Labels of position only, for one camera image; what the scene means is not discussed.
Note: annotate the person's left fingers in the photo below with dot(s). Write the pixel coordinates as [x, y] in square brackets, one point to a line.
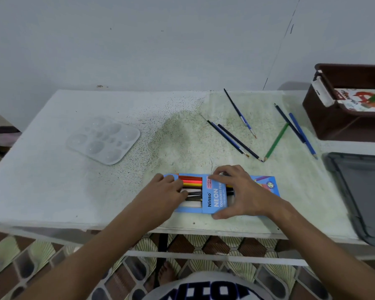
[175, 187]

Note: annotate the row of coloured pencils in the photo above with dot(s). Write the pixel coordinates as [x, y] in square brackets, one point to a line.
[192, 185]

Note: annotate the person's right forearm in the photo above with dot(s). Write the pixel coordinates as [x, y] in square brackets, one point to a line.
[325, 249]

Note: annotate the bright blue pencil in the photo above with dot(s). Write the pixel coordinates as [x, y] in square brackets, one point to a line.
[303, 135]

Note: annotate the person's right thumb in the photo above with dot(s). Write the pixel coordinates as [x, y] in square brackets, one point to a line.
[222, 214]

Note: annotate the person's left forearm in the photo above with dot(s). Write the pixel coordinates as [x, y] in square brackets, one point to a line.
[90, 256]

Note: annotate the white red printed carton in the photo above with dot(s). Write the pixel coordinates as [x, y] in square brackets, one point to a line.
[356, 101]

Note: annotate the brown plastic storage box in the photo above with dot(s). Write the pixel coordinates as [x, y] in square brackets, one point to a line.
[334, 123]

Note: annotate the clear plastic paint palette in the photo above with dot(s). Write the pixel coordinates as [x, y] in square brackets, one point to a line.
[103, 140]

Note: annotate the black pencil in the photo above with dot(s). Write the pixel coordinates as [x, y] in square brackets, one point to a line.
[240, 142]

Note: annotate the dark blue short paintbrush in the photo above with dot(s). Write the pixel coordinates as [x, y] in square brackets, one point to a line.
[227, 138]

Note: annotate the grey plastic lid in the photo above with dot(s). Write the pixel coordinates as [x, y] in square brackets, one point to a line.
[362, 196]

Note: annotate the dark blue pencil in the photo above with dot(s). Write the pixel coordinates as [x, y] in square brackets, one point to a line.
[289, 123]

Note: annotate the person's white printed shirt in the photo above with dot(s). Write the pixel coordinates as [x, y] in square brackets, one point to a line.
[206, 289]

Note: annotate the black table leg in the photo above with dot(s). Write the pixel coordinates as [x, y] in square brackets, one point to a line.
[162, 246]

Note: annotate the person's foot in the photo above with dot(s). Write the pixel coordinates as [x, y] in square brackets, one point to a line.
[167, 273]

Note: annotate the person's right hand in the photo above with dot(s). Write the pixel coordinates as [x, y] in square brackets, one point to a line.
[253, 198]

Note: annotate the person's left hand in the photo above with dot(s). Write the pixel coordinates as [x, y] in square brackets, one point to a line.
[157, 201]

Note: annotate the green pencil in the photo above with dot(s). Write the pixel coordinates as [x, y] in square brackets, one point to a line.
[276, 141]

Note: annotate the patterned fabric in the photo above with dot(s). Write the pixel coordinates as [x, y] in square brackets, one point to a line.
[0, 134]

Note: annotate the blue cardboard pencil box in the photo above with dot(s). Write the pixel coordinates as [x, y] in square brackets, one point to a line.
[214, 199]

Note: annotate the white box latch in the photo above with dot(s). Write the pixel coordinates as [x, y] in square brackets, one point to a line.
[322, 90]

